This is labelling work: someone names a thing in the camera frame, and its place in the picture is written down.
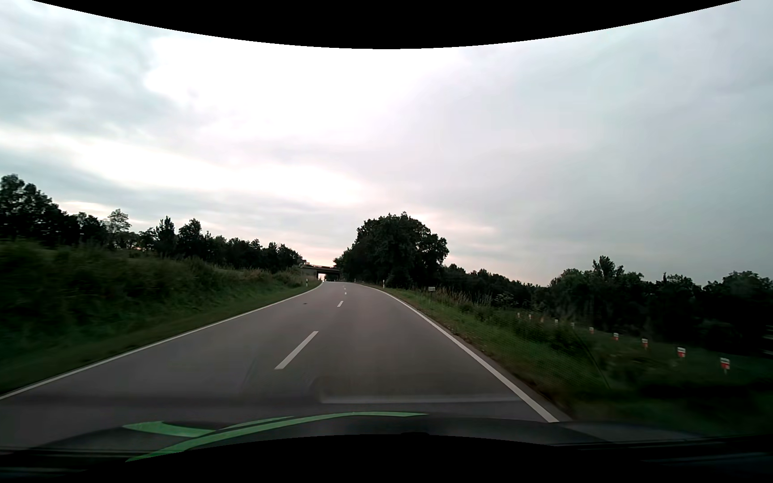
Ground concrete bridge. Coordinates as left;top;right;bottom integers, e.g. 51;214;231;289
299;263;343;281

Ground row of trees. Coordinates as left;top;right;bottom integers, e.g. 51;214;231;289
439;255;773;360
0;172;306;272

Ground grassy bank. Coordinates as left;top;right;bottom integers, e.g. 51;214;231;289
0;233;323;407

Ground grey asphalt road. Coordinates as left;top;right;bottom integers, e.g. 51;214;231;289
0;281;570;449

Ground car's own bonnet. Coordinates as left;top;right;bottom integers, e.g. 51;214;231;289
0;411;773;479

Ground road markings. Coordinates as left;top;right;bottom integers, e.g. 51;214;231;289
0;281;561;424

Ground large dark tree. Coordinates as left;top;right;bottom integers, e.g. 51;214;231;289
334;212;450;288

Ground row of red-white marker posts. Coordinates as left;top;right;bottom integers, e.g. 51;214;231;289
517;311;773;391

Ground grass verge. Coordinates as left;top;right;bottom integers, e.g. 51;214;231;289
364;282;773;437

